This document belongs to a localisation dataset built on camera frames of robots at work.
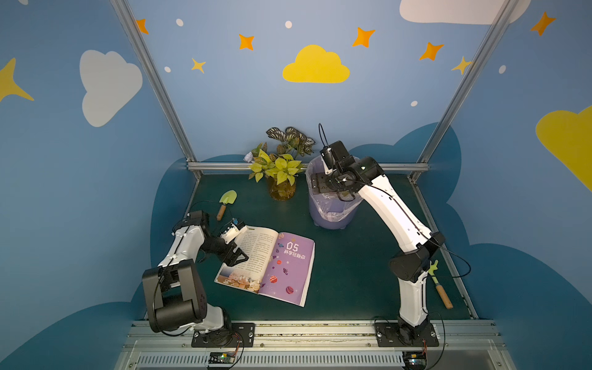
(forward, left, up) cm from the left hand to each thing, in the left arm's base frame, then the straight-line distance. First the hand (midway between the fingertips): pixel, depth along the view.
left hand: (236, 250), depth 86 cm
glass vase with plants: (+29, -16, +18) cm, 37 cm away
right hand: (+17, -33, +22) cm, 43 cm away
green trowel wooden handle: (+31, +11, -7) cm, 33 cm away
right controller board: (-32, -62, -8) cm, 70 cm away
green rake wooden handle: (-13, -77, -5) cm, 78 cm away
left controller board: (-34, 0, -8) cm, 35 cm away
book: (-4, -16, -3) cm, 17 cm away
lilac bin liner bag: (+11, -35, +16) cm, 40 cm away
